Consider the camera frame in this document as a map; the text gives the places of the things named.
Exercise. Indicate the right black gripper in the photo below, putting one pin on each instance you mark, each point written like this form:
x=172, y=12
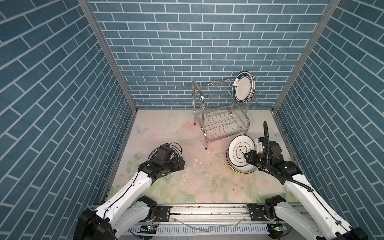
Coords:
x=250, y=158

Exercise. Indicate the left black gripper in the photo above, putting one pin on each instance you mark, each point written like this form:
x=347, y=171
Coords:
x=176, y=166

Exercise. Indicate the white plate black striped rim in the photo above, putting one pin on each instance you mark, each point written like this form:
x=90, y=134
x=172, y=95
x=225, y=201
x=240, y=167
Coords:
x=242, y=168

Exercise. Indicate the blue rimmed white plate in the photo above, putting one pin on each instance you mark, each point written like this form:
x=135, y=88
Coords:
x=238, y=147

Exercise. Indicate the wide green band white plate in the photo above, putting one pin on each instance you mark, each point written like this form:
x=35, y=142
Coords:
x=166, y=153

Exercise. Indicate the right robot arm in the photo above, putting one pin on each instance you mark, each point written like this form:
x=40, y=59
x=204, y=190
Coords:
x=324, y=223

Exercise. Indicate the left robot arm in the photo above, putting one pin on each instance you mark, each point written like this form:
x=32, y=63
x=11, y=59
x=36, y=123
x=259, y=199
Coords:
x=128, y=206

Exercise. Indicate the silver metal dish rack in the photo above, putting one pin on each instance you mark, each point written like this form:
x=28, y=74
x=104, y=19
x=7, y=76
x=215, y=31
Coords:
x=216, y=112

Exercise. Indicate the left green circuit board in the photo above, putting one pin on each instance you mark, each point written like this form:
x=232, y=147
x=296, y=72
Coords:
x=152, y=230

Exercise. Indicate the green circuit board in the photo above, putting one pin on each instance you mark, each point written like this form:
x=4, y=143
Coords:
x=276, y=231
x=152, y=230

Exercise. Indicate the right green circuit board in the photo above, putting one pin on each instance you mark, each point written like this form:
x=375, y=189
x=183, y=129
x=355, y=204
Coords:
x=276, y=231

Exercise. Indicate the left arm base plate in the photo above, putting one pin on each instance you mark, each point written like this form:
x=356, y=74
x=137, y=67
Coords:
x=161, y=214

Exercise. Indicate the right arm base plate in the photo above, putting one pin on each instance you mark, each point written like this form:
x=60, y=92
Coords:
x=256, y=212

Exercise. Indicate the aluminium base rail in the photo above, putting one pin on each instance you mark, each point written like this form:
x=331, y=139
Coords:
x=204, y=213

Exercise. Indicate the white slotted cable duct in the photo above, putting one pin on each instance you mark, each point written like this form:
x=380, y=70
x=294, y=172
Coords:
x=205, y=230

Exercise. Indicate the right corner aluminium post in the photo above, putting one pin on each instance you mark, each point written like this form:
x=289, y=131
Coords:
x=317, y=32

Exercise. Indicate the corner aluminium post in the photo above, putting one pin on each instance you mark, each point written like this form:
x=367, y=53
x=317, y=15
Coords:
x=317, y=32
x=92, y=20

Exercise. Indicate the left corner aluminium post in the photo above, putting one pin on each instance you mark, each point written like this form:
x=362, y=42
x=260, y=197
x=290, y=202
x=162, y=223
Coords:
x=92, y=20

